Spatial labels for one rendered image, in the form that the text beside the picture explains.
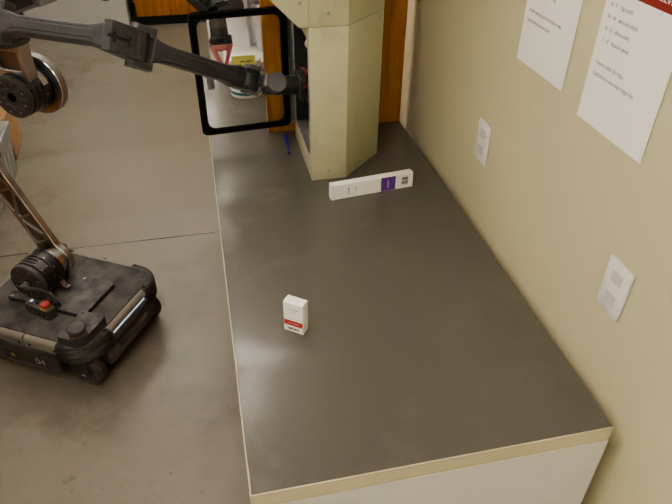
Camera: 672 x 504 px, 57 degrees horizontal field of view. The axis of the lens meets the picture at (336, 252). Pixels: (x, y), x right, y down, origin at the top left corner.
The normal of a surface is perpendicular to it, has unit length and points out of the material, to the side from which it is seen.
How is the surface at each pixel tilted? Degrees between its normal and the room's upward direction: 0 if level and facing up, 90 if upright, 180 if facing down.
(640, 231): 90
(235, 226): 0
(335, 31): 90
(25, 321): 0
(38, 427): 0
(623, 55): 90
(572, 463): 90
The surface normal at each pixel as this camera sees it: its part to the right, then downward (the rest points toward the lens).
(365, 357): 0.00, -0.80
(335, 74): 0.21, 0.59
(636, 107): -0.98, 0.12
